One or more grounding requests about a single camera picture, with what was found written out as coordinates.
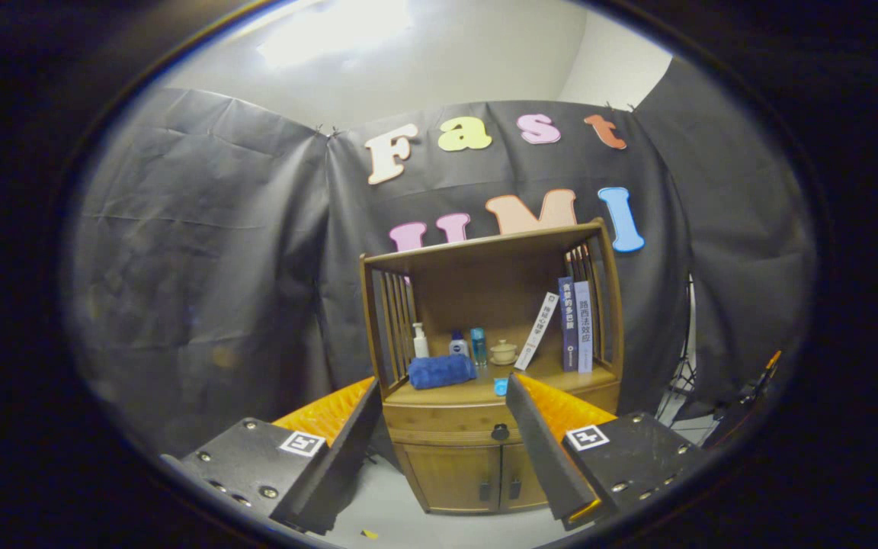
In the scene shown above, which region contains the black and orange gripper device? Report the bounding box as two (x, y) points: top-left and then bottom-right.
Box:
(736, 351), (783, 405)

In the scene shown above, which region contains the wooden cabinet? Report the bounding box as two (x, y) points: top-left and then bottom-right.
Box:
(359, 218), (626, 515)

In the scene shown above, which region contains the wooden countertop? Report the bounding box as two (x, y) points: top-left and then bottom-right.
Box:
(386, 362), (621, 406)

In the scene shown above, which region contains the black backdrop cloth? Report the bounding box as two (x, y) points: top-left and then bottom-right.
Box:
(66, 57), (817, 458)

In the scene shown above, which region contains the dark blue book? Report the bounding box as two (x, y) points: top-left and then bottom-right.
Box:
(558, 276), (578, 372)

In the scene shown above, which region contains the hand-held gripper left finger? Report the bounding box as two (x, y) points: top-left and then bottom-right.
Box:
(161, 377), (383, 536)

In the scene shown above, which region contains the wooden drawer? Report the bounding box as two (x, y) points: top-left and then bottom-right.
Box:
(383, 381), (623, 448)

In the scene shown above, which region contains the black tripod stand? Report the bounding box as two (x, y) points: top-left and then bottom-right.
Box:
(656, 278), (699, 428)

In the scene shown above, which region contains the lavender book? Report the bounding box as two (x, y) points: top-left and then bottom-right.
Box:
(575, 281), (594, 374)

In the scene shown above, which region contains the wooden cabinet door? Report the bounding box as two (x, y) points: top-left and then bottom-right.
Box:
(498, 442), (550, 510)
(397, 444), (502, 513)

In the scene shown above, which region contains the blue folded towel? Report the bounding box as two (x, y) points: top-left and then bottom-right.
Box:
(407, 354), (478, 390)

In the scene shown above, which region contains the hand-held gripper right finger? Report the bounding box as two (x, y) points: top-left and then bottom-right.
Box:
(505, 372), (714, 532)

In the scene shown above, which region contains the white book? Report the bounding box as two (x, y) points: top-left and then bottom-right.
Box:
(514, 292), (560, 371)

